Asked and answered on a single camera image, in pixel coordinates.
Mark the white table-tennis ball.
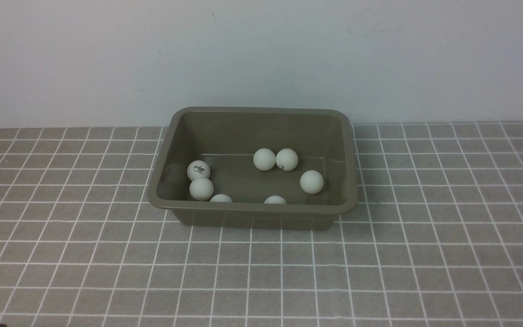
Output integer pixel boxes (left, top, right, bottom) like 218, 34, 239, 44
189, 178, 214, 201
264, 195, 287, 204
253, 148, 276, 171
300, 170, 325, 194
210, 194, 232, 203
276, 148, 299, 171
187, 160, 211, 181

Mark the grey checked tablecloth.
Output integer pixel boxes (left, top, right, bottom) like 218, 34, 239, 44
0, 122, 523, 327

